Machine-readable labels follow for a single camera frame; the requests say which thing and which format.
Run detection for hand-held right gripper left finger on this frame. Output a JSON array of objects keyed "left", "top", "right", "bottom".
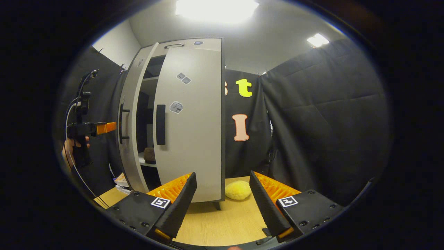
[{"left": 105, "top": 172, "right": 198, "bottom": 242}]

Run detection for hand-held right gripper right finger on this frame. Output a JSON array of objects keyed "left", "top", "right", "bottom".
[{"left": 249, "top": 170, "right": 344, "bottom": 239}]

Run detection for white cabinet door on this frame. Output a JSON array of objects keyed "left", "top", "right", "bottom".
[
  {"left": 118, "top": 42, "right": 160, "bottom": 194},
  {"left": 152, "top": 47, "right": 223, "bottom": 203}
]

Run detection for white shoe cabinet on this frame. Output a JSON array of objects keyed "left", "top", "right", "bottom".
[{"left": 117, "top": 37, "right": 227, "bottom": 211}]

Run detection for yellow plush toy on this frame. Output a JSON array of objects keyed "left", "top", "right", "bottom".
[{"left": 224, "top": 180, "right": 252, "bottom": 201}]

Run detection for stack of booklets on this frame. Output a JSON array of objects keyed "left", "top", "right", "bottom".
[{"left": 113, "top": 172, "right": 132, "bottom": 194}]

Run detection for large ceiling light panel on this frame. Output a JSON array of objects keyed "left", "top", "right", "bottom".
[{"left": 174, "top": 0, "right": 260, "bottom": 24}]

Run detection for small ceiling light panel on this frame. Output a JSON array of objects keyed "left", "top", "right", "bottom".
[{"left": 307, "top": 33, "right": 330, "bottom": 48}]

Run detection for black door handle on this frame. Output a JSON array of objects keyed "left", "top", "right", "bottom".
[
  {"left": 156, "top": 104, "right": 167, "bottom": 145},
  {"left": 119, "top": 103, "right": 131, "bottom": 145}
]

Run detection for thin grey cable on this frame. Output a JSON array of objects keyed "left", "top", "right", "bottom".
[{"left": 64, "top": 97, "right": 109, "bottom": 209}]

